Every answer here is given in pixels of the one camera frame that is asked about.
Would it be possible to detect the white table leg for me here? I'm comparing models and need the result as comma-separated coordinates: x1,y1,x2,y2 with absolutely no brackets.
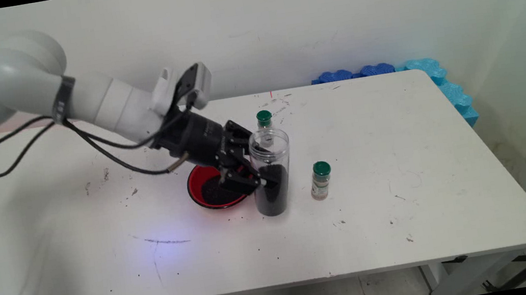
419,251,520,295

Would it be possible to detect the pile of black grains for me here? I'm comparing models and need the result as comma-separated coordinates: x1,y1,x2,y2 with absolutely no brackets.
199,171,250,208

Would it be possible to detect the light blue foam strip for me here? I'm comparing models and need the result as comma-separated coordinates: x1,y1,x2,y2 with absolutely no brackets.
395,51,481,137

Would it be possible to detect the green-capped spice bottle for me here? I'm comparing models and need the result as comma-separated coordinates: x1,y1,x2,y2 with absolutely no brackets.
255,109,277,148
307,160,336,202

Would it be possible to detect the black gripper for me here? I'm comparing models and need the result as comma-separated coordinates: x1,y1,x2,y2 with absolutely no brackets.
148,97,280,207

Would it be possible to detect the black camera cable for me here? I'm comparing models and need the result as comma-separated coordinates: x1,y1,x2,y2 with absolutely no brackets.
0,90,206,169

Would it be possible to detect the black strap on arm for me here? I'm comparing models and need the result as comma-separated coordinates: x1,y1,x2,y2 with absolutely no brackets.
46,74,82,127

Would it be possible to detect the clear jar with black grains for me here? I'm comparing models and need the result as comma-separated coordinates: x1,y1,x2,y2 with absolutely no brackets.
245,125,300,219

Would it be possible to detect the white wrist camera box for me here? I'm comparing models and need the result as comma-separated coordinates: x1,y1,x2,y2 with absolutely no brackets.
145,60,217,118

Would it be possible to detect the red bowl with black rim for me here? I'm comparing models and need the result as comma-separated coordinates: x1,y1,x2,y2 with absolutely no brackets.
185,158,257,213

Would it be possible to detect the dark blue foam piece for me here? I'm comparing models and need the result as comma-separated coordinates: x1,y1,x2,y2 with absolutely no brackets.
359,61,396,78
310,68,355,86

